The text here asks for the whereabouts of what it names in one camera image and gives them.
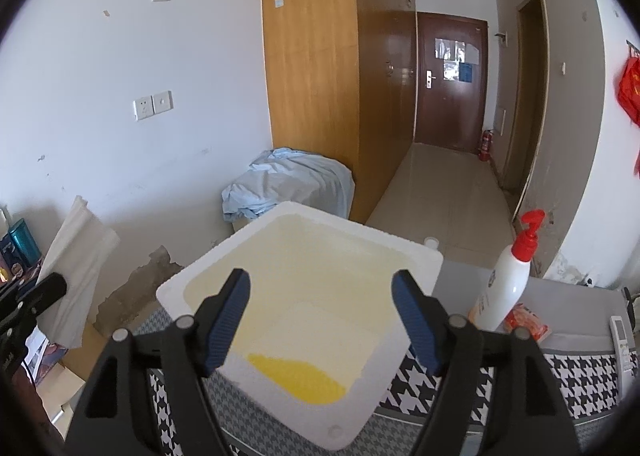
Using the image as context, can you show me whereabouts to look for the wooden wardrobe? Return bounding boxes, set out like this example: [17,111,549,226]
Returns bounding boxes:
[261,0,417,224]

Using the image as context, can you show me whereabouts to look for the light blue crumpled sheet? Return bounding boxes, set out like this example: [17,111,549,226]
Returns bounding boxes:
[221,147,355,223]

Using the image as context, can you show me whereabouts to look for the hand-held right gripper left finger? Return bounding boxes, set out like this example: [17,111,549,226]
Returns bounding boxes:
[65,267,251,456]

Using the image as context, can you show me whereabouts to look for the orange snack packet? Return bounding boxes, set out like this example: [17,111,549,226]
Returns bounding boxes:
[502,303,553,343]

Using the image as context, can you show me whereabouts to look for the teal metal can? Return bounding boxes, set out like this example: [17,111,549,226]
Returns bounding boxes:
[9,218,42,264]

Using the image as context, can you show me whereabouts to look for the yellow soft cloth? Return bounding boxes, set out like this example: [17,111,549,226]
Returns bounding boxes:
[247,352,347,405]

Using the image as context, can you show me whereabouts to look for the houndstooth table cloth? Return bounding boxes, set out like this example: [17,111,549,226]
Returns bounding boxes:
[135,261,636,456]

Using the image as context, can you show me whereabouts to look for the white lotion bottle red pump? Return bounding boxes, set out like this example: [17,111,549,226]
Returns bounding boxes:
[467,209,546,332]

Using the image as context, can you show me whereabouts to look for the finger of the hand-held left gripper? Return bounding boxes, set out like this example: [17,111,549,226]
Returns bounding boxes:
[17,273,68,317]

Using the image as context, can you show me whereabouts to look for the white foam box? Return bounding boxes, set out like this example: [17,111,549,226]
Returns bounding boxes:
[156,201,444,452]

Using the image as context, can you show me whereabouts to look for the red plastic bag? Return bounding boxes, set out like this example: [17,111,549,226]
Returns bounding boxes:
[617,53,640,127]

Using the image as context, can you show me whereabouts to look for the white remote control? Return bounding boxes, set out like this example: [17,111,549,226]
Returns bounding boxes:
[610,316,632,374]

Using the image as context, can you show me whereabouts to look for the wooden side door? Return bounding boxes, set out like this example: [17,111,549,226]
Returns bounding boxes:
[502,0,546,197]

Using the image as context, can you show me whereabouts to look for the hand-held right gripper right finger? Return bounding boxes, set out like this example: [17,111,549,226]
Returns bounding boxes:
[391,268,583,456]

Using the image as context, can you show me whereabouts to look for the dark brown entrance door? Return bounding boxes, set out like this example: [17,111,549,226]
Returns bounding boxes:
[413,12,489,154]

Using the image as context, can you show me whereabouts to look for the white door notice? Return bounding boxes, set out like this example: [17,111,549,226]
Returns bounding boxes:
[435,37,480,62]

